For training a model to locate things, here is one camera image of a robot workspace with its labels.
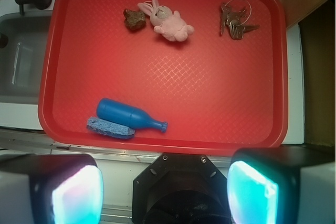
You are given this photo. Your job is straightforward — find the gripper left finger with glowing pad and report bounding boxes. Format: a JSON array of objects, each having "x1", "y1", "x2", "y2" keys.
[{"x1": 1, "y1": 154, "x2": 103, "y2": 223}]

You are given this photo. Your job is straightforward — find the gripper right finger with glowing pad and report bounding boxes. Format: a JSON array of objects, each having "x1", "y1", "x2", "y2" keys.
[{"x1": 227, "y1": 146, "x2": 335, "y2": 223}]

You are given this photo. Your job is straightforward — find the brown rock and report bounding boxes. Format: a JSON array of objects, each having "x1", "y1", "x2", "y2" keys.
[{"x1": 123, "y1": 9, "x2": 146, "y2": 31}]

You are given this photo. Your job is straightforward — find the blue sponge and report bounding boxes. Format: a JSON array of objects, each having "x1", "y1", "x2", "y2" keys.
[{"x1": 87, "y1": 117, "x2": 135, "y2": 139}]

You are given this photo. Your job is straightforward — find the blue plastic bottle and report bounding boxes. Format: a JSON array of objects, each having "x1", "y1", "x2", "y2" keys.
[{"x1": 96, "y1": 98, "x2": 168, "y2": 133}]

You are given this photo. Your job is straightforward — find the red plastic tray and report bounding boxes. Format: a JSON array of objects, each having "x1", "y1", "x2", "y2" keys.
[{"x1": 38, "y1": 0, "x2": 288, "y2": 153}]

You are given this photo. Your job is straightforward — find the grey sink basin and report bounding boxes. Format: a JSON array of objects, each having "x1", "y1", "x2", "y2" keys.
[{"x1": 1, "y1": 10, "x2": 52, "y2": 104}]

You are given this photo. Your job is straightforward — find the bunch of metal keys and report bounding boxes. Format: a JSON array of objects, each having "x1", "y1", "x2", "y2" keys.
[{"x1": 219, "y1": 0, "x2": 260, "y2": 40}]

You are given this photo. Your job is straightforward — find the pink plush bunny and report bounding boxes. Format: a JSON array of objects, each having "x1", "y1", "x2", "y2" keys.
[{"x1": 137, "y1": 0, "x2": 195, "y2": 42}]

